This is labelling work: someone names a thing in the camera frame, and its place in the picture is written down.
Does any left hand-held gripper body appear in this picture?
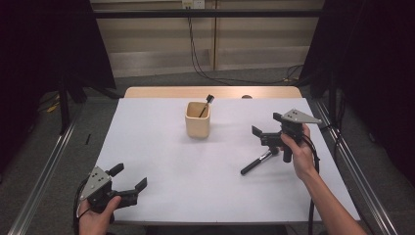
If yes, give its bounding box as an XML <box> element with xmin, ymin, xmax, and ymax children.
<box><xmin>79</xmin><ymin>165</ymin><xmax>139</xmax><ymax>213</ymax></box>

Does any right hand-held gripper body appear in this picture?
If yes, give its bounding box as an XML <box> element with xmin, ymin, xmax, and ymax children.
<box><xmin>260</xmin><ymin>109</ymin><xmax>323</xmax><ymax>164</ymax></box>

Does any large black makeup brush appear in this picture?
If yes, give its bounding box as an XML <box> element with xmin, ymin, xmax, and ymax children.
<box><xmin>240</xmin><ymin>146</ymin><xmax>280</xmax><ymax>176</ymax></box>

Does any small black angled brush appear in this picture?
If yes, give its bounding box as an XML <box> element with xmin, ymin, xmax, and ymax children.
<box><xmin>198</xmin><ymin>94</ymin><xmax>215</xmax><ymax>118</ymax></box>

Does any beige square cup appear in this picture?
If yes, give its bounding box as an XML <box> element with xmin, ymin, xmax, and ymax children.
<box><xmin>184</xmin><ymin>101</ymin><xmax>211</xmax><ymax>140</ymax></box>

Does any person's left hand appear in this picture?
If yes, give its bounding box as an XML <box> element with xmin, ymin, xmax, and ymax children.
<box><xmin>77</xmin><ymin>196</ymin><xmax>122</xmax><ymax>235</ymax></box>

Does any person's right hand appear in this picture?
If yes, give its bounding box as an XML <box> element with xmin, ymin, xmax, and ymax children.
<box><xmin>280</xmin><ymin>123</ymin><xmax>319</xmax><ymax>182</ymax></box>

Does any white table mat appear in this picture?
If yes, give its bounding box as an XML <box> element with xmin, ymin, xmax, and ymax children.
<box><xmin>95</xmin><ymin>97</ymin><xmax>361</xmax><ymax>225</ymax></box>

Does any black metal stand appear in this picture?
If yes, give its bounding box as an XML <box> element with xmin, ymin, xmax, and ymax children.
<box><xmin>58</xmin><ymin>72</ymin><xmax>71</xmax><ymax>135</ymax></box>

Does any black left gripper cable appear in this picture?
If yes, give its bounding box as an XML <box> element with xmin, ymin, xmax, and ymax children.
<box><xmin>72</xmin><ymin>177</ymin><xmax>91</xmax><ymax>235</ymax></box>

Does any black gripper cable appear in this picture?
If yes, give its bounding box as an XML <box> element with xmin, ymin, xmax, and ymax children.
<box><xmin>301</xmin><ymin>134</ymin><xmax>322</xmax><ymax>235</ymax></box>
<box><xmin>72</xmin><ymin>177</ymin><xmax>91</xmax><ymax>235</ymax></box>

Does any aluminium floor rail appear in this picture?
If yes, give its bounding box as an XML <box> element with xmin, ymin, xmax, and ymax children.
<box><xmin>8</xmin><ymin>97</ymin><xmax>86</xmax><ymax>235</ymax></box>
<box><xmin>312</xmin><ymin>97</ymin><xmax>399</xmax><ymax>235</ymax></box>

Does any black wall socket cable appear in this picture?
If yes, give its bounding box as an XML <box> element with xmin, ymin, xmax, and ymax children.
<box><xmin>187</xmin><ymin>8</ymin><xmax>304</xmax><ymax>86</ymax></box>

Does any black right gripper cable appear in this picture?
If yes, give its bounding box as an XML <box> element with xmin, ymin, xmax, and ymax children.
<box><xmin>301</xmin><ymin>134</ymin><xmax>322</xmax><ymax>235</ymax></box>

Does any black vertical wall cable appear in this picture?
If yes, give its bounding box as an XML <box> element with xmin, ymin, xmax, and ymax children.
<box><xmin>212</xmin><ymin>0</ymin><xmax>218</xmax><ymax>71</ymax></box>

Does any black horizontal frame bar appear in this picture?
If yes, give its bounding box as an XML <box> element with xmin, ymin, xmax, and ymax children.
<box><xmin>92</xmin><ymin>9</ymin><xmax>325</xmax><ymax>20</ymax></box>

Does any white wall socket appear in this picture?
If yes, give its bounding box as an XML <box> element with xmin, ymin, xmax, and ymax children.
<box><xmin>181</xmin><ymin>0</ymin><xmax>206</xmax><ymax>10</ymax></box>

